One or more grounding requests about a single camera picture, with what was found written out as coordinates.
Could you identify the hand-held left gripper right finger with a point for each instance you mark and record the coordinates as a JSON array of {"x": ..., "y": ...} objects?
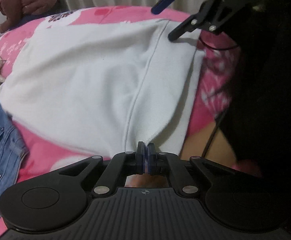
[{"x": 151, "y": 158}]

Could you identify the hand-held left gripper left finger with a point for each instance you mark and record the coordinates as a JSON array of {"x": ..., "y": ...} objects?
[{"x": 141, "y": 158}]

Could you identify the white sweatshirt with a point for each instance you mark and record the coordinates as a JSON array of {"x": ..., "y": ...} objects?
[{"x": 85, "y": 80}]

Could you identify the pink floral bed blanket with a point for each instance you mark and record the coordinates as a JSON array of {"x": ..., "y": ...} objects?
[{"x": 215, "y": 80}]

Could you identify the person's black clothing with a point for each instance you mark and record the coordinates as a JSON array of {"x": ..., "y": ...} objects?
[{"x": 273, "y": 105}]

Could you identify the blue denim jeans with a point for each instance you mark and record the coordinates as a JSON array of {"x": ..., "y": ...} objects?
[{"x": 0, "y": 142}]

